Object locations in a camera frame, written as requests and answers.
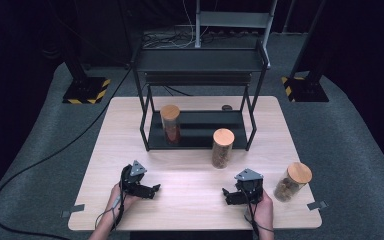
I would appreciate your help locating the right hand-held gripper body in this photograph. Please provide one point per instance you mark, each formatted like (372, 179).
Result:
(249, 175)

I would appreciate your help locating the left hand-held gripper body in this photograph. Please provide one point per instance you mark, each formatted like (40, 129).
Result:
(136, 169)

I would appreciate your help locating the glass jar with tan grains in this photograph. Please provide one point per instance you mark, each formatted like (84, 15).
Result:
(223, 137)

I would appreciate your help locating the glass jar with brown chunks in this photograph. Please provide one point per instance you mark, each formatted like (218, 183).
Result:
(299, 172)

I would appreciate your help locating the glass jar with reddish contents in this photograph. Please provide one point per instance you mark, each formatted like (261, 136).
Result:
(170, 112)

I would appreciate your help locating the black metal shelf rack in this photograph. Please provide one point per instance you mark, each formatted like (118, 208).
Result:
(196, 61)

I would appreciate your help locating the person's left hand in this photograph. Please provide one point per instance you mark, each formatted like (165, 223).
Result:
(127, 202)

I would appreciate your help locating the person's right hand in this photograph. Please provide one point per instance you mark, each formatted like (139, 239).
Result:
(265, 211)

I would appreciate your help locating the round black table grommet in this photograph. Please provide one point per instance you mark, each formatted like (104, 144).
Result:
(227, 107)

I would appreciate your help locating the grey tape strip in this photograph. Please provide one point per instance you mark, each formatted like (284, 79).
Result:
(316, 205)
(73, 210)

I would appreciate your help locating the black stand with striped base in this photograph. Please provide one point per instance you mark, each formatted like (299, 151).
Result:
(308, 90)
(86, 90)

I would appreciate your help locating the grey metal frame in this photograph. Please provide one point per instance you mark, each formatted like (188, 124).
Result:
(233, 19)

